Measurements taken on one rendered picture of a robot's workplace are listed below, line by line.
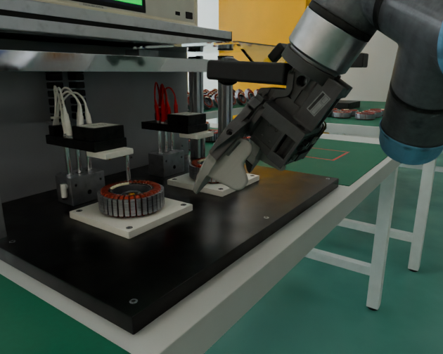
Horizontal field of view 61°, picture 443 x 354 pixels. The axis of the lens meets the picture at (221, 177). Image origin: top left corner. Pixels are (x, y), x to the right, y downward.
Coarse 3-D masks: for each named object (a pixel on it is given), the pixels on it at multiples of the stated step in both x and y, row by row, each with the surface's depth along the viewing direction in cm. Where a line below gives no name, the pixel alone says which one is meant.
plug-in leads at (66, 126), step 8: (56, 88) 67; (64, 88) 69; (56, 96) 68; (80, 96) 69; (56, 104) 69; (64, 104) 66; (80, 104) 68; (56, 112) 70; (64, 112) 66; (80, 112) 68; (88, 112) 70; (56, 120) 70; (64, 120) 66; (80, 120) 68; (88, 120) 70; (56, 128) 70; (64, 128) 69
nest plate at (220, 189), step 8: (176, 176) 85; (184, 176) 85; (248, 176) 85; (256, 176) 85; (168, 184) 83; (176, 184) 81; (184, 184) 80; (192, 184) 79; (208, 184) 79; (216, 184) 79; (248, 184) 83; (208, 192) 77; (216, 192) 76; (224, 192) 75
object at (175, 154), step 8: (152, 152) 90; (168, 152) 90; (176, 152) 91; (152, 160) 90; (160, 160) 88; (168, 160) 89; (176, 160) 91; (152, 168) 90; (160, 168) 89; (168, 168) 89; (176, 168) 92; (160, 176) 89
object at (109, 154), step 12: (72, 132) 65; (84, 132) 63; (96, 132) 62; (108, 132) 64; (120, 132) 66; (60, 144) 68; (72, 144) 66; (84, 144) 64; (96, 144) 63; (108, 144) 65; (120, 144) 67; (96, 156) 63; (108, 156) 62; (120, 156) 64
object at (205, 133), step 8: (184, 112) 87; (192, 112) 87; (152, 120) 92; (168, 120) 85; (176, 120) 83; (184, 120) 82; (192, 120) 82; (200, 120) 85; (144, 128) 89; (152, 128) 88; (160, 128) 86; (168, 128) 85; (176, 128) 83; (184, 128) 82; (192, 128) 82; (200, 128) 85; (160, 136) 88; (184, 136) 83; (192, 136) 82; (200, 136) 82; (208, 136) 84; (160, 144) 89; (160, 152) 89
